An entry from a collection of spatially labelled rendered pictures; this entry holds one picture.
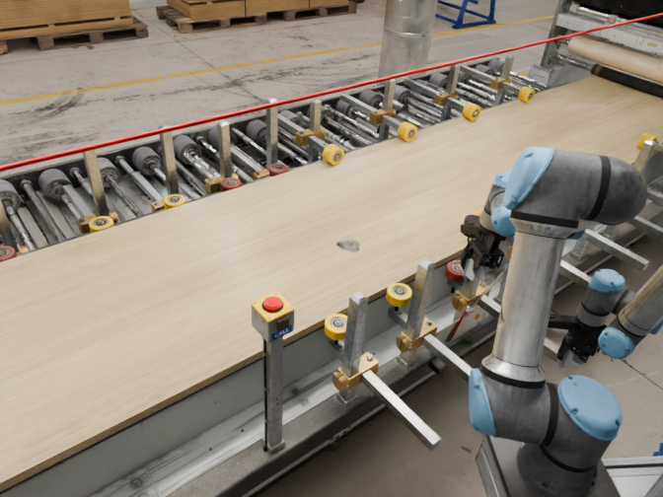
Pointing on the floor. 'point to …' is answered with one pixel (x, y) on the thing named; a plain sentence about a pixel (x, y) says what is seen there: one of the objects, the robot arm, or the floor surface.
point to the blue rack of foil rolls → (469, 13)
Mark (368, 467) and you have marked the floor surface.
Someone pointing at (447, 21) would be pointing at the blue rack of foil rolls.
